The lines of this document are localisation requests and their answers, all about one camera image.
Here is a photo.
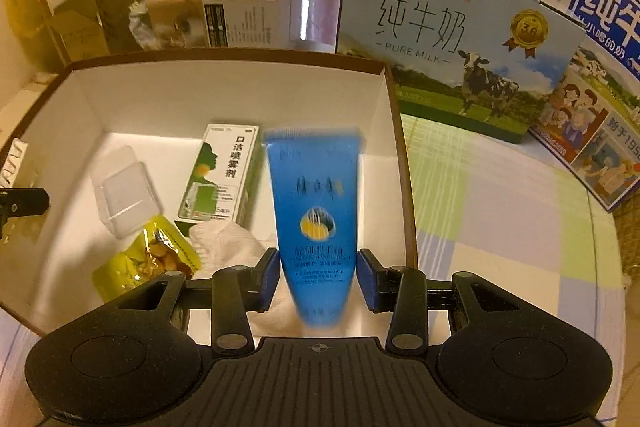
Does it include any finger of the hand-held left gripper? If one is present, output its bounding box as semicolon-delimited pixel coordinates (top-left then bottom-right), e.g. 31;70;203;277
0;188;51;241

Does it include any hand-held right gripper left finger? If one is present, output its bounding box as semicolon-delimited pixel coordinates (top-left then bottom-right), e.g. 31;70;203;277
106;248;281;355

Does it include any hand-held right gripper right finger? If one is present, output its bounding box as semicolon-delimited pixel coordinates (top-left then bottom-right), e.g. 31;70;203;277
357;248;534;356

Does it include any white slotted vial box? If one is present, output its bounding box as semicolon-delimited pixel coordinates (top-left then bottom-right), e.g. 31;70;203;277
0;138;36;190

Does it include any white waffle towel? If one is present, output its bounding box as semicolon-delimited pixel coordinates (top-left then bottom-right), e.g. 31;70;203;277
187;219;306;338

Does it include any blue hand cream tube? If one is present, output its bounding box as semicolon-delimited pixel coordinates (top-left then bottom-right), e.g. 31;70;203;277
262;125;362;333

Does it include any clear plastic box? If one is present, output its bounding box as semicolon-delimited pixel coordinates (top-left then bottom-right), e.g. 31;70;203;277
91;145;163;239

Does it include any green medicine box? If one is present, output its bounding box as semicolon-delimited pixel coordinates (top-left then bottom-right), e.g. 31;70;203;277
174;123;261;228

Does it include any yellow snack packet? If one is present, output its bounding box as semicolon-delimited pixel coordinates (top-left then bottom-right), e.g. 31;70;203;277
91;215;203;303

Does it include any checkered tablecloth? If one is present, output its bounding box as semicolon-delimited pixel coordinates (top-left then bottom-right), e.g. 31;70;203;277
0;112;626;427

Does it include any cardboard box with white cutout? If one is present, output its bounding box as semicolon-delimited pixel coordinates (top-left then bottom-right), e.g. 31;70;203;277
40;0;108;62

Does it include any crumpled white plastic bag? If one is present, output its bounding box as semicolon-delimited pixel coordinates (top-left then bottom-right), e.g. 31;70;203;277
127;0;157;52

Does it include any light blue milk carton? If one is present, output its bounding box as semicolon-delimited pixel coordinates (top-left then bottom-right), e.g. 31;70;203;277
334;0;587;145

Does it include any quilted beige chair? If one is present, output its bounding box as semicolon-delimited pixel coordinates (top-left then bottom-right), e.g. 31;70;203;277
609;202;640;293

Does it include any white appliance box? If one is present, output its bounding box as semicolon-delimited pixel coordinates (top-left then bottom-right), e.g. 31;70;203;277
145;0;303;52

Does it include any dark blue milk carton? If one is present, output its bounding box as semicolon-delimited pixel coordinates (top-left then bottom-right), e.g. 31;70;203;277
527;0;640;212

